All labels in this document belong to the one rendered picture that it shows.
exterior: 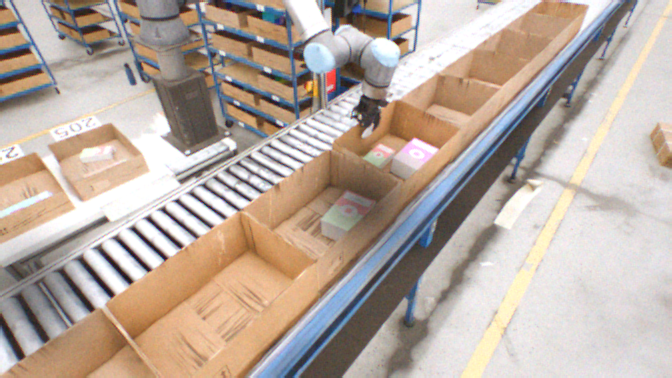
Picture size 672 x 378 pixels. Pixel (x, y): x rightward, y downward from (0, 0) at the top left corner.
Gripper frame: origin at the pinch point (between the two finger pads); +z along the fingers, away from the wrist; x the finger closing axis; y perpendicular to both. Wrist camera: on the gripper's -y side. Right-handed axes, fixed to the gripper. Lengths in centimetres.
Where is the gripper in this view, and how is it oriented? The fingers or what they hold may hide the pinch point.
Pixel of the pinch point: (364, 134)
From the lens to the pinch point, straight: 143.0
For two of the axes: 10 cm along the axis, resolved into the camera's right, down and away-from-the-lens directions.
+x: 7.5, 5.8, -3.2
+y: -6.4, 5.1, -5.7
